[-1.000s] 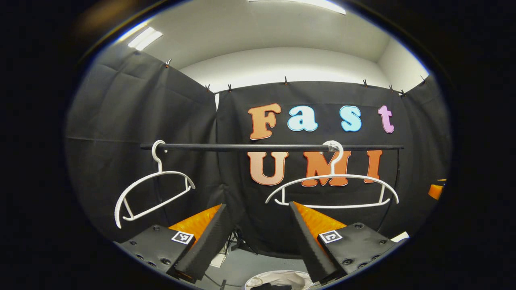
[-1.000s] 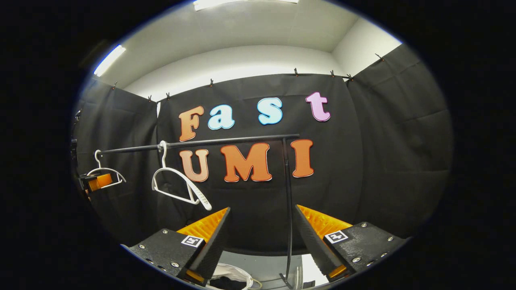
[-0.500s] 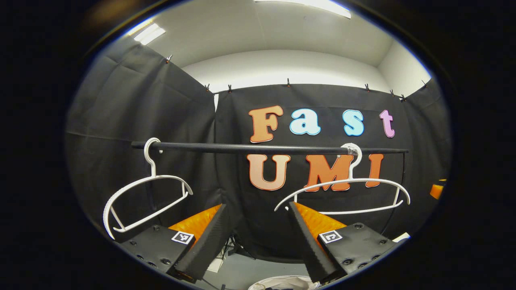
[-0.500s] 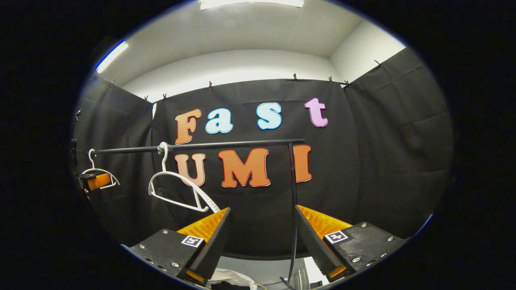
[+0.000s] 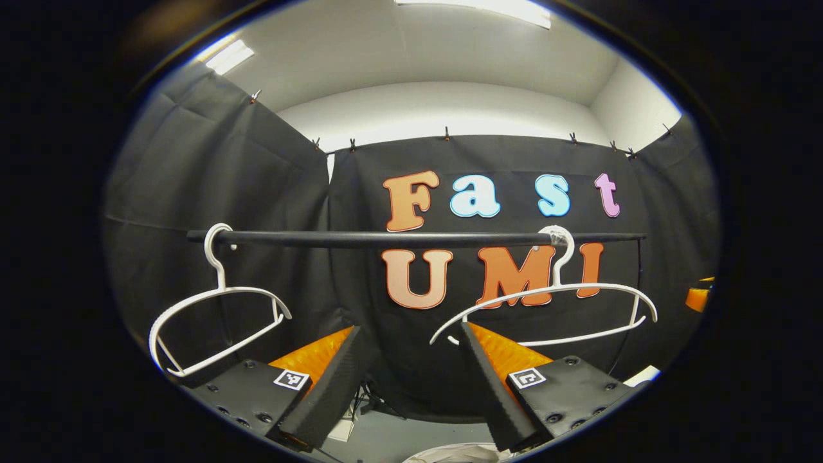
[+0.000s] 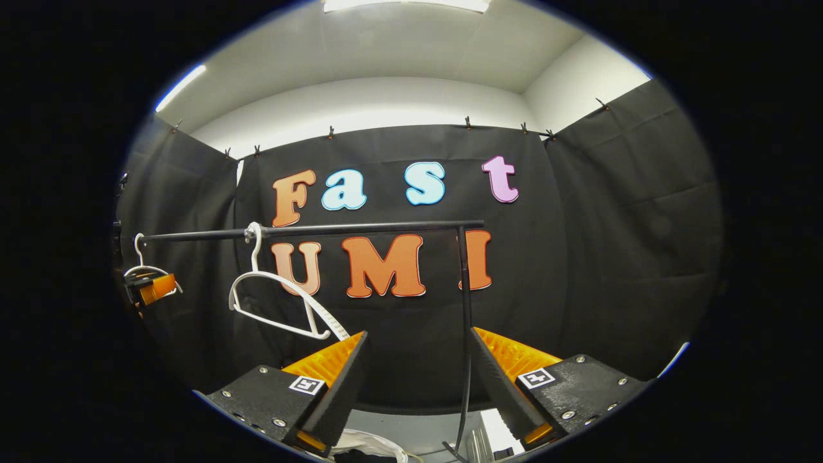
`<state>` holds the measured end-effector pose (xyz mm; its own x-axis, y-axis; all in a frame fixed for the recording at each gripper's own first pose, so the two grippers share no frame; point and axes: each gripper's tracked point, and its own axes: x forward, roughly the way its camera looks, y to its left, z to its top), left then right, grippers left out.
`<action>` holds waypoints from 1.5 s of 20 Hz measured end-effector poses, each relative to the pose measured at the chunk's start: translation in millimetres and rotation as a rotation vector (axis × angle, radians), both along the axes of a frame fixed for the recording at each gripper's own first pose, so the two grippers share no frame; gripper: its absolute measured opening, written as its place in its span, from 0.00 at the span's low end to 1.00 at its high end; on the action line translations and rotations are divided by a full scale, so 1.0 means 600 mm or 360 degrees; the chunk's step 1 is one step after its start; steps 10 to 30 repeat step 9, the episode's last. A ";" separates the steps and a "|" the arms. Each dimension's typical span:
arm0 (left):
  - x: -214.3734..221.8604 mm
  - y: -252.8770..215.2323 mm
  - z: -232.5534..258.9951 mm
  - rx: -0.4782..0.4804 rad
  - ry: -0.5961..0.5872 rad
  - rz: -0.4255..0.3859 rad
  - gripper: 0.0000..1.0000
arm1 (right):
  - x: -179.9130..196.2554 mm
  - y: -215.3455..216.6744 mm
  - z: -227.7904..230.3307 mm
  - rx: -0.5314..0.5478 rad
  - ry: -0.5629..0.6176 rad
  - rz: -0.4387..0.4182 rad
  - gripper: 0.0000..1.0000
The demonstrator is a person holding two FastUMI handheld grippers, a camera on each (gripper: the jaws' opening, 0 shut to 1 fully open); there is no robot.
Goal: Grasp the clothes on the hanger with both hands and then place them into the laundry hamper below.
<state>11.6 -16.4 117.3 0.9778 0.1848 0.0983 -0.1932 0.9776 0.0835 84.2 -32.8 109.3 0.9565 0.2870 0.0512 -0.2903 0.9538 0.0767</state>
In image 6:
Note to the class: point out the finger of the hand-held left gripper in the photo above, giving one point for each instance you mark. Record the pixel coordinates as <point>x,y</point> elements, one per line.
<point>157,288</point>

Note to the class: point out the ceiling light panel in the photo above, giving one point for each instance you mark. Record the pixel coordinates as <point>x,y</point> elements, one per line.
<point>405,5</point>

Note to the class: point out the white fabric laundry hamper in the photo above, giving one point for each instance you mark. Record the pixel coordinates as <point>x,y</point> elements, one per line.
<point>373,444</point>

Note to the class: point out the black metal clothes rack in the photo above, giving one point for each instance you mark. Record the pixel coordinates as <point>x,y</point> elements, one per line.
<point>360,229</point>

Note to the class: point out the white plastic hanger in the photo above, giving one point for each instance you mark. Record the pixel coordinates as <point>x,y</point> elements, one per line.
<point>146,267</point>
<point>283,323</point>

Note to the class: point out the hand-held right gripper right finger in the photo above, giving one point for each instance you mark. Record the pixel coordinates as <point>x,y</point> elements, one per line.
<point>501,386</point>

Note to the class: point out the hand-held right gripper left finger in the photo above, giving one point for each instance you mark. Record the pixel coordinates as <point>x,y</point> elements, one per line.
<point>341,386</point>

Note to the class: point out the black backdrop cloth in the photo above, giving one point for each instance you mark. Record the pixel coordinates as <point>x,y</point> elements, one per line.
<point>611,257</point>

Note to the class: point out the white metal cabinet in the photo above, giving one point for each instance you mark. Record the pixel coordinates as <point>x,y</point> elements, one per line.
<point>498,427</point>

